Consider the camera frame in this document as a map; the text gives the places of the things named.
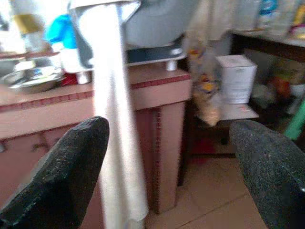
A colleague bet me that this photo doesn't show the green plastic stool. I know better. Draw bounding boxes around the green plastic stool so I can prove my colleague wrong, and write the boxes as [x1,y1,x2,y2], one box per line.
[284,99,305,142]

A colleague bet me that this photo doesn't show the blue white dish rack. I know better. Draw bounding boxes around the blue white dish rack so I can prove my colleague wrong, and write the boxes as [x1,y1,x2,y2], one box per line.
[75,44,187,85]

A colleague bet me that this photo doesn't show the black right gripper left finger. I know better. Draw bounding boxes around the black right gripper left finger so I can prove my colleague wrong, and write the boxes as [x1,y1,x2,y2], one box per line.
[0,116,110,229]

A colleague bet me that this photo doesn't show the long white hanging cloth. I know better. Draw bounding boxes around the long white hanging cloth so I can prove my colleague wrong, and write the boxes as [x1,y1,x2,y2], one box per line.
[68,0,150,229]

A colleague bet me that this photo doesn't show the white bottle yellow cap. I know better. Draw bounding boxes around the white bottle yellow cap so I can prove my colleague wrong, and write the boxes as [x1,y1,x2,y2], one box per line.
[11,11,46,52]

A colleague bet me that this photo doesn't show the clear plastic snack bag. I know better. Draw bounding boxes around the clear plastic snack bag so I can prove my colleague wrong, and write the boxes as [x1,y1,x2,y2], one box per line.
[185,35,225,127]

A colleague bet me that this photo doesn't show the red plastic item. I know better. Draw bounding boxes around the red plastic item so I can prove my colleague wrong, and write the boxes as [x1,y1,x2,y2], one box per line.
[61,73,79,87]

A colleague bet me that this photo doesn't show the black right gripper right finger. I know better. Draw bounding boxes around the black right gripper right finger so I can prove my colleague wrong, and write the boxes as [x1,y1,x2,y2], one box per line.
[229,120,305,229]

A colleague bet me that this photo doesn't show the white cardboard box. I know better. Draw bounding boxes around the white cardboard box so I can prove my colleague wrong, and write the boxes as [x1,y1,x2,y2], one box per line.
[215,54,258,105]

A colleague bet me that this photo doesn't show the dark blue plastic basin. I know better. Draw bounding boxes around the dark blue plastic basin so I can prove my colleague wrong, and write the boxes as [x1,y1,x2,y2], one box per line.
[121,0,189,49]

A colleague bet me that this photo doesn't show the dark wooden shelf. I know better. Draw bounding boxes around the dark wooden shelf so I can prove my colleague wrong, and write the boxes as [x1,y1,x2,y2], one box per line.
[231,30,305,63]

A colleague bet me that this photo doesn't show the white bottle blue top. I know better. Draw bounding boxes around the white bottle blue top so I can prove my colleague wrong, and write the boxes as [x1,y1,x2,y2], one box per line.
[44,14,80,73]

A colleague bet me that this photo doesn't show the wide steel basin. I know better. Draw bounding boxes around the wide steel basin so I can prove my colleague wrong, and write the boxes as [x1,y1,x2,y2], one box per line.
[0,67,65,94]

